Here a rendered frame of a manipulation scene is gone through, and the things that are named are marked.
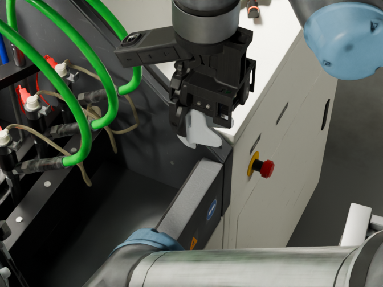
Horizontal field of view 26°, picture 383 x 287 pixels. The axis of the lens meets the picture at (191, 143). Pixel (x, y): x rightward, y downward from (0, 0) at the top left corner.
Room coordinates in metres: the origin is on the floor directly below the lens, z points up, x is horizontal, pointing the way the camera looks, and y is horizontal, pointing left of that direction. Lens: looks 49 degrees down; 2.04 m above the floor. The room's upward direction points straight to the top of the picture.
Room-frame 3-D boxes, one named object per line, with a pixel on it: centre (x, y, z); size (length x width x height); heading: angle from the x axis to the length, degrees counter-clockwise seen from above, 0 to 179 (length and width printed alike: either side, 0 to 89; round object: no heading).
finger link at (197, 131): (0.69, -0.01, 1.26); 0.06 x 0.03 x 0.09; 63
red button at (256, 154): (1.02, -0.14, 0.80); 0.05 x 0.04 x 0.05; 153
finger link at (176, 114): (0.70, 0.01, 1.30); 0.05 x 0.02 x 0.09; 153
